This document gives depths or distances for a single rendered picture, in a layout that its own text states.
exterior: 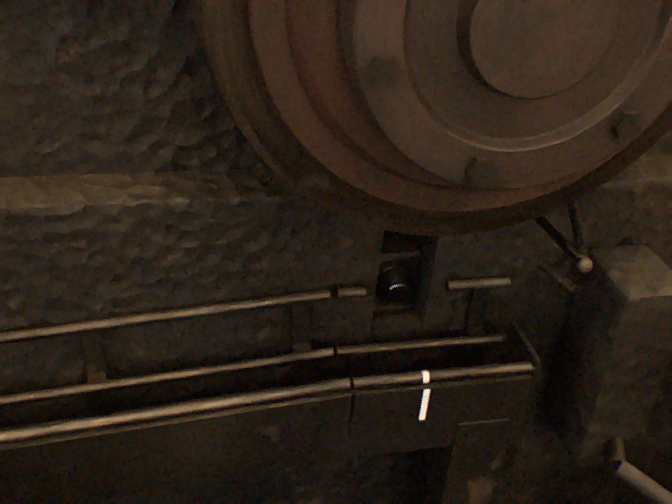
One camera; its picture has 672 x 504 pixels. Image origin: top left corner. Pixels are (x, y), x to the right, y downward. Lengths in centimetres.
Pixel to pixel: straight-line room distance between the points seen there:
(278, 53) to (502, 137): 18
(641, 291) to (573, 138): 29
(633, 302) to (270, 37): 48
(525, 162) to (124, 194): 38
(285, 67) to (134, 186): 25
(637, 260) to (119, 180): 54
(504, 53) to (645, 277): 41
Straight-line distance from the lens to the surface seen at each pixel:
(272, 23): 79
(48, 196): 99
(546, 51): 78
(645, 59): 84
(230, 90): 83
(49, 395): 106
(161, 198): 98
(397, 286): 111
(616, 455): 118
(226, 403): 101
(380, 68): 74
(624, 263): 113
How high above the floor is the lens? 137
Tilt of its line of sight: 33 degrees down
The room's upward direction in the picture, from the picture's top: 7 degrees clockwise
